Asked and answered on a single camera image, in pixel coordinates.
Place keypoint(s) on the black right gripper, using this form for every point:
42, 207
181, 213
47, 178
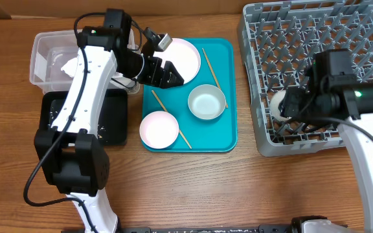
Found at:
291, 107

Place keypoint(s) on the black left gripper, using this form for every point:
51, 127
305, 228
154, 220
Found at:
161, 80

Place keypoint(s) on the white paper cup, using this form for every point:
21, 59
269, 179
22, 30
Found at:
275, 102

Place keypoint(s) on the grey bowl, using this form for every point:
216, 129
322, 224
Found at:
206, 102

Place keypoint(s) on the small pink bowl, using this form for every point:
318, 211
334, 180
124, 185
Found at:
157, 131

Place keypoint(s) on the white napkin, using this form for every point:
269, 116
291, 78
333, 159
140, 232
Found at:
70, 67

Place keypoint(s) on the pile of rice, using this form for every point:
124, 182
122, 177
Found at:
101, 129

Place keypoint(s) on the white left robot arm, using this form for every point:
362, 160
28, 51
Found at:
70, 154

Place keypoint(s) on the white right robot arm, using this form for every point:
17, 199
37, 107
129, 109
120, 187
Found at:
335, 96

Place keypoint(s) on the grey dishwasher rack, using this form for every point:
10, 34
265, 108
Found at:
278, 41

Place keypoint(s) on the left wooden chopstick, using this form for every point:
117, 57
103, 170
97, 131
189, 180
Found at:
172, 119

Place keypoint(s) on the wooden chopstick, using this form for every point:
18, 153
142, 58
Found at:
219, 85
172, 119

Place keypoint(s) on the large pink plate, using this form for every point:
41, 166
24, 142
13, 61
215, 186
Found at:
184, 56

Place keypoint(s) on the right wooden chopstick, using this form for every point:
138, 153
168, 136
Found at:
219, 85

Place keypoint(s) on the teal serving tray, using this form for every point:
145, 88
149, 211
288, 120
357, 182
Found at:
205, 136

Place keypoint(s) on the black plastic tray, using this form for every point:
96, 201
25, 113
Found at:
113, 115

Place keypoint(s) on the clear plastic bin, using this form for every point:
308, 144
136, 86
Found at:
51, 53

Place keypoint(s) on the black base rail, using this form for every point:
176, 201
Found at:
304, 224

